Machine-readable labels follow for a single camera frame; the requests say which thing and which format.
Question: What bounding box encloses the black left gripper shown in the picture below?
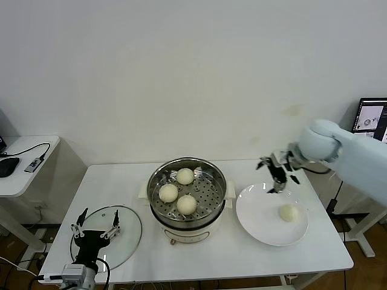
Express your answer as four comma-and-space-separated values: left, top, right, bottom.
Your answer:
70, 207, 122, 266

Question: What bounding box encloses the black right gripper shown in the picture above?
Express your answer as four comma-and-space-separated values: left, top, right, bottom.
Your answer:
256, 155, 288, 195

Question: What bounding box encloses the round glass pot lid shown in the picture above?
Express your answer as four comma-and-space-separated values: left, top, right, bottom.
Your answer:
70, 205, 143, 274

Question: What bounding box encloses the white steamed baozi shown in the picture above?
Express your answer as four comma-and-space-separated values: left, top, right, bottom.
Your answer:
158, 183, 179, 203
279, 204, 301, 224
177, 195, 198, 216
176, 167, 195, 185

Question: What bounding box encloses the steel perforated steamer basket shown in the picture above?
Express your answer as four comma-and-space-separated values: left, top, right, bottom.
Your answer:
147, 156, 227, 224

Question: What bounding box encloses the round white plate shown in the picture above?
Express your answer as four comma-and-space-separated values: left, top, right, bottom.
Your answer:
235, 182, 310, 248

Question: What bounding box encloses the white floor power strip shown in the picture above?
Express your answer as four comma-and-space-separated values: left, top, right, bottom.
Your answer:
16, 253, 48, 271

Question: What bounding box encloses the grey usb hub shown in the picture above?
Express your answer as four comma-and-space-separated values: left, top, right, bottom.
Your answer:
24, 156, 43, 174

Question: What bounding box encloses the white side table with mouse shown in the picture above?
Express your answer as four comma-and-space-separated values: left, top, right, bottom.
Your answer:
0, 135, 63, 251

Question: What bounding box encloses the white electric cooker base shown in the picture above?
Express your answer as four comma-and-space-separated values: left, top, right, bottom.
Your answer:
138, 180, 236, 246

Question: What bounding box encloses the black computer mouse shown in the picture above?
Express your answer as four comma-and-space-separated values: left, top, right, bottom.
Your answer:
0, 156, 21, 178

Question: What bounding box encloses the grey open laptop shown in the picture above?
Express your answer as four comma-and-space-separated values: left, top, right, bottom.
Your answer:
352, 97, 387, 143

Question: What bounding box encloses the white side table with sticker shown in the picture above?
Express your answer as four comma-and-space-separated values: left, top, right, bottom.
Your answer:
329, 181, 387, 259

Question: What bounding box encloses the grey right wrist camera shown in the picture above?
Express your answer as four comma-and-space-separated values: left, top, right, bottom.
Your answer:
271, 150, 291, 166

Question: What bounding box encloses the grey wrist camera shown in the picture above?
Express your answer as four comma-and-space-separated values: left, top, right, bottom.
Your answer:
61, 264, 87, 283
271, 150, 291, 166

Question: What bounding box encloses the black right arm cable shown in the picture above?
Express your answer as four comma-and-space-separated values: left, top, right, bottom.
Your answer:
302, 161, 333, 175

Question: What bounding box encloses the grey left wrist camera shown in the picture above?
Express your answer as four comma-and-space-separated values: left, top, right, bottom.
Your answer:
61, 264, 87, 283

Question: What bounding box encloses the black power adapter cable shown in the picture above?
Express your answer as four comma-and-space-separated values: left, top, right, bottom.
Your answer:
325, 179, 348, 242

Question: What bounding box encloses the black usb hub cable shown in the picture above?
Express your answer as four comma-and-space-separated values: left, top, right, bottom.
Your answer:
0, 143, 51, 163

